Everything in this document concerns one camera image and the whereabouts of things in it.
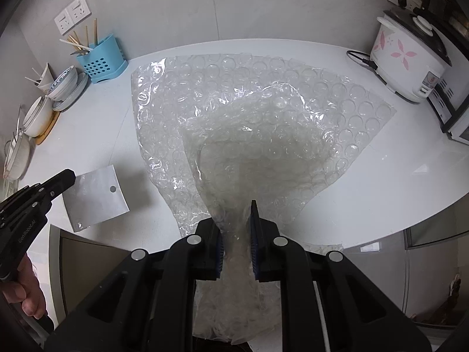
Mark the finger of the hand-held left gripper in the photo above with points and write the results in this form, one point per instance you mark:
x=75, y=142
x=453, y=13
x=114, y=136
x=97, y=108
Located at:
x=60, y=181
x=29, y=189

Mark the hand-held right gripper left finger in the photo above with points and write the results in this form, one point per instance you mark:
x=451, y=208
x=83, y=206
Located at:
x=219, y=256

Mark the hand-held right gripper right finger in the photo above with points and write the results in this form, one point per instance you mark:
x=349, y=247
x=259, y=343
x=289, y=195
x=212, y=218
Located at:
x=253, y=242

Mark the white plastic pouch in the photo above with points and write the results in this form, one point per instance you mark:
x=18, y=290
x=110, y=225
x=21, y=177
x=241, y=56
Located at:
x=91, y=198

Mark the clear bubble wrap sheet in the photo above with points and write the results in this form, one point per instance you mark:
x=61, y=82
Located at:
x=256, y=124

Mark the person's left hand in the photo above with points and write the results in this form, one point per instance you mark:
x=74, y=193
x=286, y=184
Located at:
x=29, y=289

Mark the wooden trivet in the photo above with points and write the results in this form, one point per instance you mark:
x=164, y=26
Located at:
x=47, y=132

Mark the white bowl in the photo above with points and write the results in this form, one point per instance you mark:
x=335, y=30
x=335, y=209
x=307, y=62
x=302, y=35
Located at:
x=38, y=117

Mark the blue patterned bowl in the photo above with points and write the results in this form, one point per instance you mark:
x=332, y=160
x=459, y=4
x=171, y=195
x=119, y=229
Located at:
x=64, y=82

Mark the white cup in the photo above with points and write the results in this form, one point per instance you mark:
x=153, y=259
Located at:
x=45, y=79

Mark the blue utensil holder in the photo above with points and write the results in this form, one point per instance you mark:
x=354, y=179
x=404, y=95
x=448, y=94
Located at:
x=104, y=60

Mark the bunch of wooden chopsticks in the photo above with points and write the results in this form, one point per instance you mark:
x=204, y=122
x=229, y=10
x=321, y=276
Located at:
x=95, y=31

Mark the white floral rice cooker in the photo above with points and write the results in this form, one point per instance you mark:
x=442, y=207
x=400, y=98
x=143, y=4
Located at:
x=406, y=58

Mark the white microwave oven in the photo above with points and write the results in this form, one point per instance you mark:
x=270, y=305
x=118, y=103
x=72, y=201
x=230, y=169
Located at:
x=454, y=110

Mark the black power plug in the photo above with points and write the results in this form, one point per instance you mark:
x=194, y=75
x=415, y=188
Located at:
x=402, y=2

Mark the black storage rack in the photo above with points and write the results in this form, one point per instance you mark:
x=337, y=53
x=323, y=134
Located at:
x=458, y=25

